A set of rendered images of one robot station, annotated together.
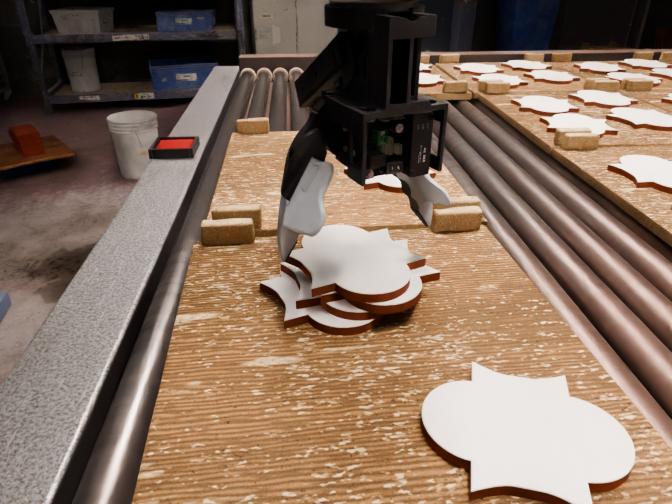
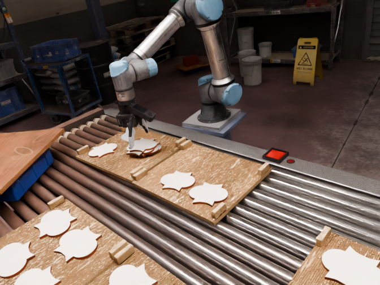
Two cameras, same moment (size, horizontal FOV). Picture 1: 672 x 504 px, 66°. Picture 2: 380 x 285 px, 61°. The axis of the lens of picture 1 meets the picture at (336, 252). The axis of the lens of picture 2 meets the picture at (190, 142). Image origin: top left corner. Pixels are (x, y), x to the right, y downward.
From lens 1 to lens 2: 1.75 m
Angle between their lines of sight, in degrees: 112
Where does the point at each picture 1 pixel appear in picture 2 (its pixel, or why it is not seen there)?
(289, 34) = not seen: outside the picture
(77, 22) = not seen: outside the picture
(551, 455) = (98, 149)
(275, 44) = not seen: outside the picture
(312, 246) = (151, 141)
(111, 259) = (203, 136)
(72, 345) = (178, 130)
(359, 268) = (138, 143)
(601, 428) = (93, 154)
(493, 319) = (115, 161)
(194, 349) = (155, 135)
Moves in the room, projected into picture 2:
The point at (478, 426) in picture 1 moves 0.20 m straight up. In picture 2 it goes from (108, 146) to (96, 107)
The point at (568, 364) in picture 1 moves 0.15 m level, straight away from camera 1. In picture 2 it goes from (99, 161) to (98, 179)
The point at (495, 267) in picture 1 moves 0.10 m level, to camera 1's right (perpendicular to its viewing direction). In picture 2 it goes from (120, 170) to (99, 181)
